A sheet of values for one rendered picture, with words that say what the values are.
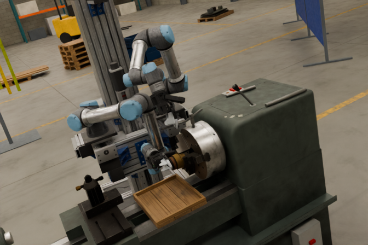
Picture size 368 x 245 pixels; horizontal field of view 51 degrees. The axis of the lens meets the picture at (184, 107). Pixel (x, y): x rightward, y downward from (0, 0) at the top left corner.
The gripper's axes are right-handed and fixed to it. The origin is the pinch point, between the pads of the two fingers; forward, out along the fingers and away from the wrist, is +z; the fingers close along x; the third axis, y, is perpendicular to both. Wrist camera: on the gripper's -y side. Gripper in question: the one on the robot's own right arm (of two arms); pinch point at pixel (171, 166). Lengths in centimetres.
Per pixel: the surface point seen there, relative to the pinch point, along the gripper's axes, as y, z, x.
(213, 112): -35.4, -7.5, 17.2
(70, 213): 57, -27, -16
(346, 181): -165, -40, -108
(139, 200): 20.3, -11.2, -17.7
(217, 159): -22.4, 12.0, -0.8
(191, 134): -15.3, 2.2, 14.4
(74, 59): -96, -915, -78
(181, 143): -11.7, -7.5, 7.1
